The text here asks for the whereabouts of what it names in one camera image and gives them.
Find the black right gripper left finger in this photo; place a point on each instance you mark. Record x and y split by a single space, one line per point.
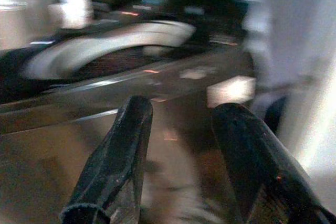
115 155

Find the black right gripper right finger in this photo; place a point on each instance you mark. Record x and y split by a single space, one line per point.
252 161

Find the white washing machine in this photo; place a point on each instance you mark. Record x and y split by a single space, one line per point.
23 11

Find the white cloth garment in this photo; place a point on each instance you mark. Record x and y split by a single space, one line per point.
294 37

